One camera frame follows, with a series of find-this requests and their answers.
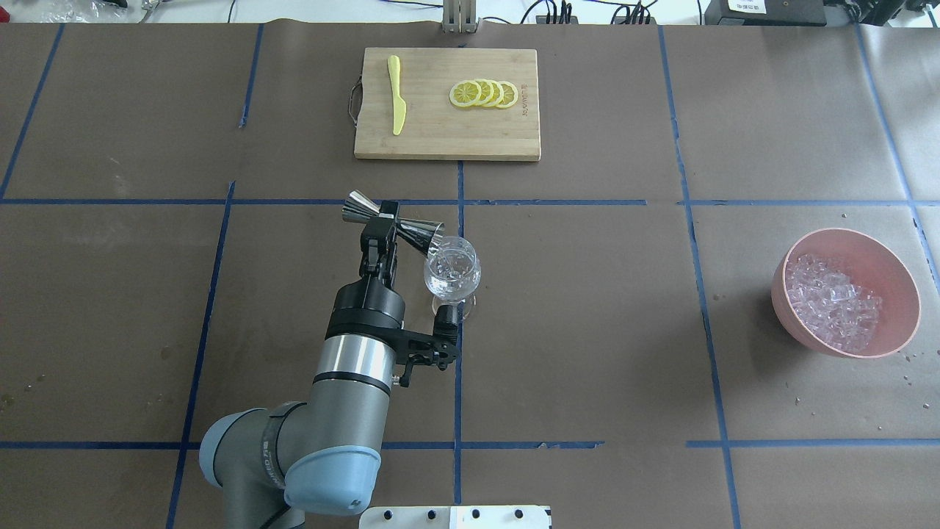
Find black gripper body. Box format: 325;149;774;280
325;278;405;348

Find steel double jigger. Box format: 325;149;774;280
341;190;446;256

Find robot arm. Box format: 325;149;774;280
198;197;410;528

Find clear wine glass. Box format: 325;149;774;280
423;235;482;322

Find clear ice cubes pile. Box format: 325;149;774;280
784;253;883;354

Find bamboo cutting board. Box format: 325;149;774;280
355;47;543;163

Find yellow plastic knife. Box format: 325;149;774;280
387;54;408;135

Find lemon slice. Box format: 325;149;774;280
474;79;491;107
449;80;483;108
485;80;505;108
496;81;519;109

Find black box on table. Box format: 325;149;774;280
702;0;826;27

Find pink bowl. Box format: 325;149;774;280
771;228;921;359

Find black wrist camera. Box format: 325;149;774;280
391;304;461;388

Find aluminium frame post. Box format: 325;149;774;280
442;0;480;34

